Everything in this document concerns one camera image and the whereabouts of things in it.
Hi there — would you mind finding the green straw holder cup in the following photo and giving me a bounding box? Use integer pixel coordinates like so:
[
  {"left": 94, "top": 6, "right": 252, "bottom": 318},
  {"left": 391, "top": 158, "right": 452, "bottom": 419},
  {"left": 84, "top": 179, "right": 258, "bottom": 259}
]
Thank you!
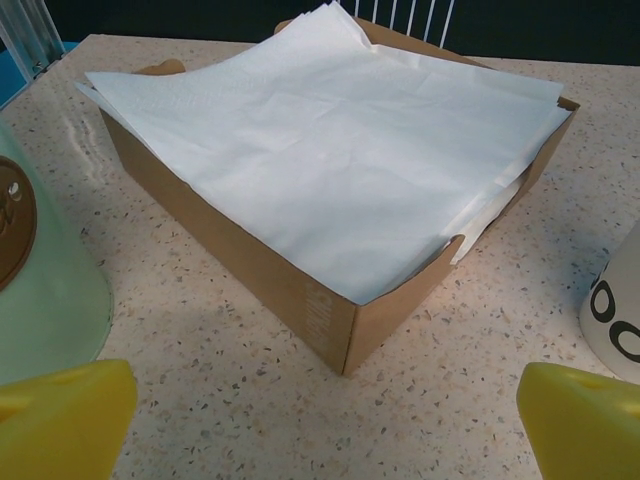
[{"left": 0, "top": 117, "right": 115, "bottom": 389}]

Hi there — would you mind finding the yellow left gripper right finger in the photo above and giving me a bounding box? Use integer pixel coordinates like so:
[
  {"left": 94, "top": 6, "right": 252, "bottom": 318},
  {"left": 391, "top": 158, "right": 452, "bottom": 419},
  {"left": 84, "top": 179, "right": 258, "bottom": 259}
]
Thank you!
[{"left": 516, "top": 362, "right": 640, "bottom": 480}]

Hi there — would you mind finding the brown cardboard napkin box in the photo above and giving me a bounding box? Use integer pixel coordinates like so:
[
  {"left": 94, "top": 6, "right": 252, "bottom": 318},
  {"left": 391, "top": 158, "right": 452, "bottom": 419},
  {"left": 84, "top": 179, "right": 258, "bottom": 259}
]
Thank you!
[{"left": 77, "top": 14, "right": 581, "bottom": 377}]

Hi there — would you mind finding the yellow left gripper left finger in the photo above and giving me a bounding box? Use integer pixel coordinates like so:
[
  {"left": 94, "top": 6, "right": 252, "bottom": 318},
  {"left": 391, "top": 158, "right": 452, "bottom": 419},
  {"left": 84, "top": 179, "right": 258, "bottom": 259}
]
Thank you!
[{"left": 0, "top": 358, "right": 139, "bottom": 480}]

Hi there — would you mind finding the blue-edged aluminium side rail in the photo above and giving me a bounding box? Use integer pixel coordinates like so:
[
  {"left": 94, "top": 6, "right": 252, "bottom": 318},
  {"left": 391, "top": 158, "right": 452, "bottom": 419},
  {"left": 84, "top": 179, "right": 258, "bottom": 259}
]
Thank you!
[{"left": 0, "top": 47, "right": 31, "bottom": 109}]

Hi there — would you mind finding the aluminium frame post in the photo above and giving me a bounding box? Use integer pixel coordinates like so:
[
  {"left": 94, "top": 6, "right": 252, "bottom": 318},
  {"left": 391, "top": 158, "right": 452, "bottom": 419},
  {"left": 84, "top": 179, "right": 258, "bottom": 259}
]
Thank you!
[{"left": 0, "top": 0, "right": 66, "bottom": 81}]

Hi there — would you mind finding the stack of white paper cups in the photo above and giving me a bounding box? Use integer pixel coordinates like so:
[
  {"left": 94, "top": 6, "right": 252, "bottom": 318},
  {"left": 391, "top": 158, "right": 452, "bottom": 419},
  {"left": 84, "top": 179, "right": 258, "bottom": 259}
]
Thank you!
[{"left": 579, "top": 234, "right": 640, "bottom": 384}]

